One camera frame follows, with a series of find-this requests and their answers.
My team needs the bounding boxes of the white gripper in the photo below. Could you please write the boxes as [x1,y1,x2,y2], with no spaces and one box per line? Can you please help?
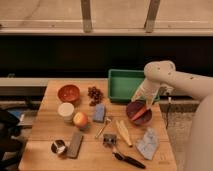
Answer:
[131,78,160,109]

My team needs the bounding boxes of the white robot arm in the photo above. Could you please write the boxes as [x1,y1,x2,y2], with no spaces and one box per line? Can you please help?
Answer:
[131,61,213,171]

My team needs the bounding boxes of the dark purple bowl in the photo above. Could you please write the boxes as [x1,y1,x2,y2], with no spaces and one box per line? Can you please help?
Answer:
[126,100,152,126]

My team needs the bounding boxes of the red bowl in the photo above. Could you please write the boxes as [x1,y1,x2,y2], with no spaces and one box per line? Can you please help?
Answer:
[58,84,80,102]

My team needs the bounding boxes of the green plastic bin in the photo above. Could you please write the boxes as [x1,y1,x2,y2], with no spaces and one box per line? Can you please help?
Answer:
[107,68,161,104]

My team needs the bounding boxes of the bunch of dark grapes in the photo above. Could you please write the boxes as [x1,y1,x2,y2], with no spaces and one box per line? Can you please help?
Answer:
[88,86,103,106]

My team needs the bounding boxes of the blue sponge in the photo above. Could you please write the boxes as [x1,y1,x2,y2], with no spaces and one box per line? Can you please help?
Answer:
[93,104,105,123]

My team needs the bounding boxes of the crumpled blue white cloth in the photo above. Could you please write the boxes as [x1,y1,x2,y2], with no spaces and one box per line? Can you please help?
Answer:
[136,127,159,160]

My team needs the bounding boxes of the metal spoon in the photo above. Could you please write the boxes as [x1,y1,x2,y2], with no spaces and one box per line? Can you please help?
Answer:
[95,117,112,139]

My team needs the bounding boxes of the red yellow apple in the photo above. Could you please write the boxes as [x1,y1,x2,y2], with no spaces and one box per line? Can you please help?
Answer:
[73,112,88,129]

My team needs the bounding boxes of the white cylindrical container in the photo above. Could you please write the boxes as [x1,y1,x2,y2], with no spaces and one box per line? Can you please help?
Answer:
[58,102,74,122]

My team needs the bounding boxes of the gray sharpening block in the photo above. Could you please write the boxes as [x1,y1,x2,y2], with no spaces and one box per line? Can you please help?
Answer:
[67,132,83,159]

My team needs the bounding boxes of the small metal cup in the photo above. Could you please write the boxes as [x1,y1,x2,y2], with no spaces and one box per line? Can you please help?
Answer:
[51,140,67,155]

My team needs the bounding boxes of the dark object at left edge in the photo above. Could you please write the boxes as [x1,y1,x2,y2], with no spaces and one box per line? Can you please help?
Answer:
[0,109,23,171]

